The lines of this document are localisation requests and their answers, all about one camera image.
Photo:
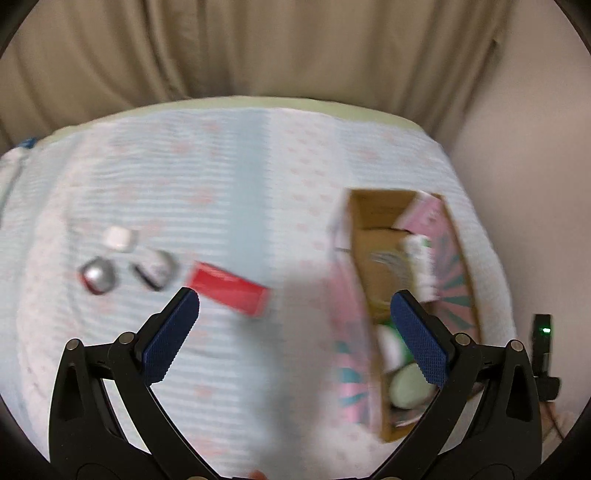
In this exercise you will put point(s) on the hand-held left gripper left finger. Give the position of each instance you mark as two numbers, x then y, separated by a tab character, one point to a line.
173	334

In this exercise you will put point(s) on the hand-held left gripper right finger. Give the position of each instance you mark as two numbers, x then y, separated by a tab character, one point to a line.
418	341

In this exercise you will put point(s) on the white jar with green label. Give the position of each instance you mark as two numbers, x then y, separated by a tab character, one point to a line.
390	346

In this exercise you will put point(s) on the jar with pale green lid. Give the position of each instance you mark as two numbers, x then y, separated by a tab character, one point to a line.
406	385

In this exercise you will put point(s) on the small white and black jar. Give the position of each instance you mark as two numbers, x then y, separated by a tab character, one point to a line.
154	270

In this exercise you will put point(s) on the red carton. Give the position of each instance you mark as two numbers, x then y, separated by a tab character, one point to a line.
226	288

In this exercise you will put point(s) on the white bottle with green label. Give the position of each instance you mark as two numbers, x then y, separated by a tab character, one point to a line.
418	263

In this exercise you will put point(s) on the silver and red tin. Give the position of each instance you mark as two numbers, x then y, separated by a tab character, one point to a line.
98	275

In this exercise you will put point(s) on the small white case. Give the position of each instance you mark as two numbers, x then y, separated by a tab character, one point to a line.
120	237

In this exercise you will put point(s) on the cardboard box with pink print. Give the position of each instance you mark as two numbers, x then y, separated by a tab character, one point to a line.
369	221

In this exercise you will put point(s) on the black device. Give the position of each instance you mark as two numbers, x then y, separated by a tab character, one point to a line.
541	346

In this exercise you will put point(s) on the blue cloth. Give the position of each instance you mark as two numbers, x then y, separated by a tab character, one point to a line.
27	143

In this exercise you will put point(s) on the pale green mattress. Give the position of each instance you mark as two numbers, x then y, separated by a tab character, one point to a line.
323	104

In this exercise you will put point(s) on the beige curtain panel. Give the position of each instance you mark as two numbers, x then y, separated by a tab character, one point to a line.
346	46
92	60

